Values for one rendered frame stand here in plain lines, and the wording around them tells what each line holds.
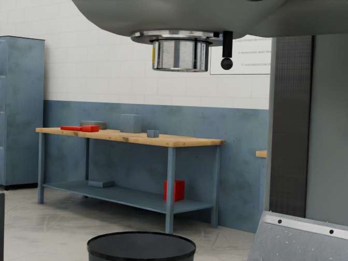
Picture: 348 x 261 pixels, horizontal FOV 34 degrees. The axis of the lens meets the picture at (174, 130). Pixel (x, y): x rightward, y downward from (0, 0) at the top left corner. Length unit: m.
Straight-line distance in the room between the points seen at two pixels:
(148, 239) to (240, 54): 3.28
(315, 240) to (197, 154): 5.24
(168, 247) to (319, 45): 2.01
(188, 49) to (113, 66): 6.58
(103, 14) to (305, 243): 0.50
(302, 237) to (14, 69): 7.05
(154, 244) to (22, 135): 5.23
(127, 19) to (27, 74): 7.42
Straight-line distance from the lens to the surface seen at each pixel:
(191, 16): 0.42
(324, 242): 0.83
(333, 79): 0.83
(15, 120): 7.76
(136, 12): 0.42
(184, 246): 2.68
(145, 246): 2.78
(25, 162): 7.89
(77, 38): 7.64
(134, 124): 6.26
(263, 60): 5.57
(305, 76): 0.84
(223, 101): 5.83
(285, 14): 0.57
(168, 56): 0.47
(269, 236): 0.87
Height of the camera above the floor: 1.26
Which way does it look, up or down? 3 degrees down
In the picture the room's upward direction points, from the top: 2 degrees clockwise
